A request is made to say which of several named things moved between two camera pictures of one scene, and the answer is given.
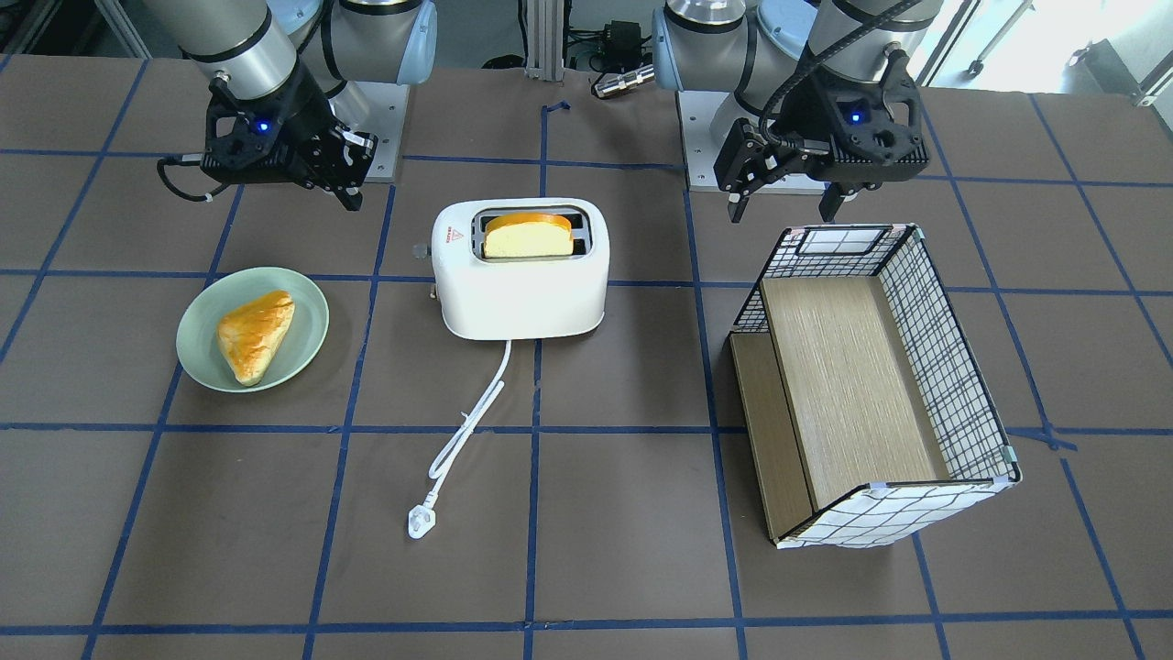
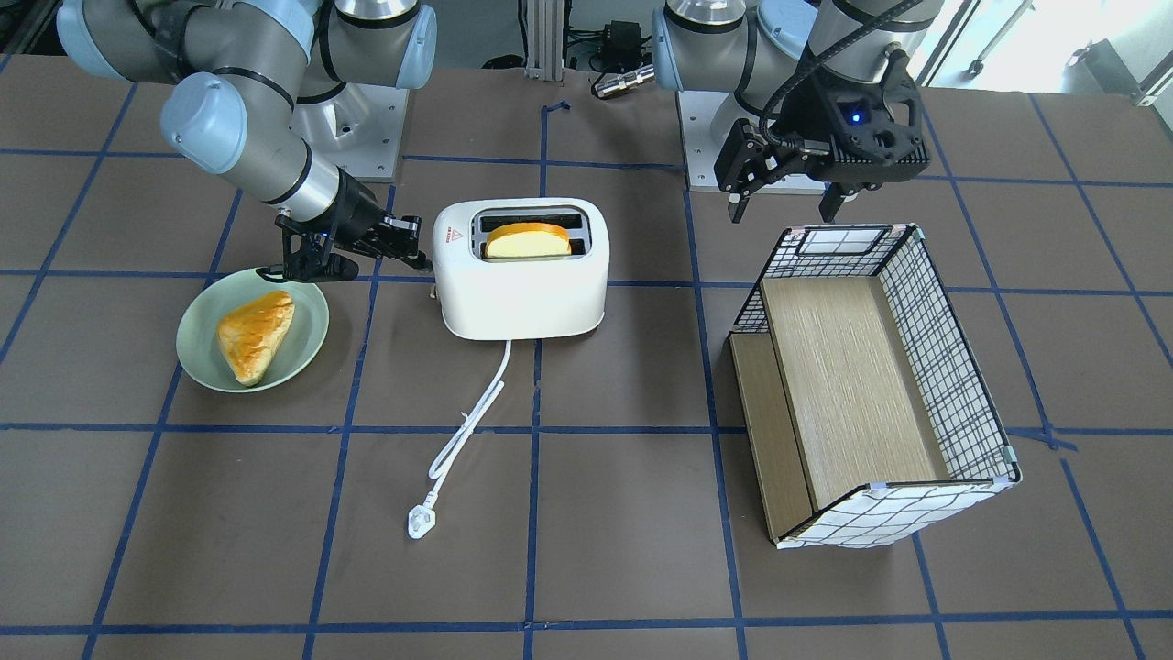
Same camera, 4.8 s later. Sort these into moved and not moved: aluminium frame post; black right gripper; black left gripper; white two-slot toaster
Moved: black right gripper
Not moved: white two-slot toaster; aluminium frame post; black left gripper
